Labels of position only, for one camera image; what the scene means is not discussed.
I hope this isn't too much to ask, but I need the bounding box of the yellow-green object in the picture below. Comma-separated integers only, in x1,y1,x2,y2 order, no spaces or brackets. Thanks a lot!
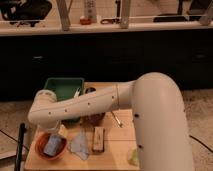
127,149,139,166

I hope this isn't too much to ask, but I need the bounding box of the black stand pole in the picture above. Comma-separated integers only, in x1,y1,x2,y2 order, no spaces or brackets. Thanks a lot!
14,123,26,171

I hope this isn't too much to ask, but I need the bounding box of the white utensil in bin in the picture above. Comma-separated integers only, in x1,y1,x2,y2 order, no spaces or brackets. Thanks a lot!
74,87,81,98

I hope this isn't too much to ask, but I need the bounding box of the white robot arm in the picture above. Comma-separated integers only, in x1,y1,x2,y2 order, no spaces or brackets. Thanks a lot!
28,72,195,171

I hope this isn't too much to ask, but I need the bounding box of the small red dish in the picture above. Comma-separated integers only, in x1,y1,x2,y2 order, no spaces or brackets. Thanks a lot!
79,16,92,25

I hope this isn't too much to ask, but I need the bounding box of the blue-grey sponge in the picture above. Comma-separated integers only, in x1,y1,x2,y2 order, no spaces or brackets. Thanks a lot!
43,135,62,156

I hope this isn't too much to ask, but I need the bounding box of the green plastic bin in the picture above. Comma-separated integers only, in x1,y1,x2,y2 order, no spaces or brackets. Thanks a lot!
43,77,85,125

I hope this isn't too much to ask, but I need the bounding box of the dark brown bowl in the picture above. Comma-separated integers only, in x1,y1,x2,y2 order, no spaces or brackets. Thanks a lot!
85,87,105,126

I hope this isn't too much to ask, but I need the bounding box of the red bowl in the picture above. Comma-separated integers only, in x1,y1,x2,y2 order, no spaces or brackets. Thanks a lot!
35,133,67,161

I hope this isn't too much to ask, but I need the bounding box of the black office chair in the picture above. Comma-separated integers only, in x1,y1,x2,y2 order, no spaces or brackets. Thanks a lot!
0,0,52,27

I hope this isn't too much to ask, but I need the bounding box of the crumpled white cloth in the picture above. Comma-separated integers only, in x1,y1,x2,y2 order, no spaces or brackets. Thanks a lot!
68,129,89,160

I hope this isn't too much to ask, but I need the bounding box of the metal spoon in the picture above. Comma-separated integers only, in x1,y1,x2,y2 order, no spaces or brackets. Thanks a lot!
111,111,123,128

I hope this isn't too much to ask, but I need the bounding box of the wooden block brush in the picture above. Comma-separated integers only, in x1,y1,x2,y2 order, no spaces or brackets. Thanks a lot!
92,126,105,153

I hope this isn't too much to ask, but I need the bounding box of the black cable on floor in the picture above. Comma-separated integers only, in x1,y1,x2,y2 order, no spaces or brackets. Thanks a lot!
189,134,213,155

